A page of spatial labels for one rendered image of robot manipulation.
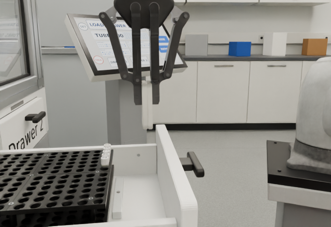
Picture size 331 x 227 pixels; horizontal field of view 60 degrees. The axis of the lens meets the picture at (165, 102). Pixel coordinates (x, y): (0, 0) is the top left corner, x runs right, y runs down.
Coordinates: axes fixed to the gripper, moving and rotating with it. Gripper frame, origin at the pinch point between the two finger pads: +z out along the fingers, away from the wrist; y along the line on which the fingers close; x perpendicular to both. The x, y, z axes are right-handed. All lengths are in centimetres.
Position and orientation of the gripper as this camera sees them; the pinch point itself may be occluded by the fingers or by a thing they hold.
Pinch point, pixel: (146, 104)
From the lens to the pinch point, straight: 43.7
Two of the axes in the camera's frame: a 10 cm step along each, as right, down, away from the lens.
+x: 1.2, 2.1, -9.7
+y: -9.9, 0.4, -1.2
